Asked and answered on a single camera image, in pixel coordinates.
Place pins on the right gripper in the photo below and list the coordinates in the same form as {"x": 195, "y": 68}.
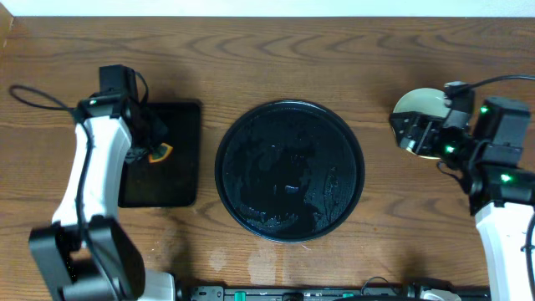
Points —
{"x": 429, "y": 125}

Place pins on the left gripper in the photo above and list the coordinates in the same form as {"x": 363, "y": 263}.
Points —
{"x": 145, "y": 136}

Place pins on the orange green sponge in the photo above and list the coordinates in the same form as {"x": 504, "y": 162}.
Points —
{"x": 160, "y": 153}

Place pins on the light blue plate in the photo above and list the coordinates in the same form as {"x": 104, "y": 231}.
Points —
{"x": 416, "y": 118}

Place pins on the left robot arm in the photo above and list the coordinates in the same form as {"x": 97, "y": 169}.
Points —
{"x": 85, "y": 254}

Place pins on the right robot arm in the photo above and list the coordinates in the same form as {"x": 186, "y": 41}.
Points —
{"x": 483, "y": 159}

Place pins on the black rectangular tray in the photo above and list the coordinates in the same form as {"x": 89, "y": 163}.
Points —
{"x": 171, "y": 182}

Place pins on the round black tray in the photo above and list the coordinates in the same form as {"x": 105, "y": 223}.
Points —
{"x": 290, "y": 171}

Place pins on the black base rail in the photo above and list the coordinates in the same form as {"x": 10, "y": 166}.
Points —
{"x": 375, "y": 288}

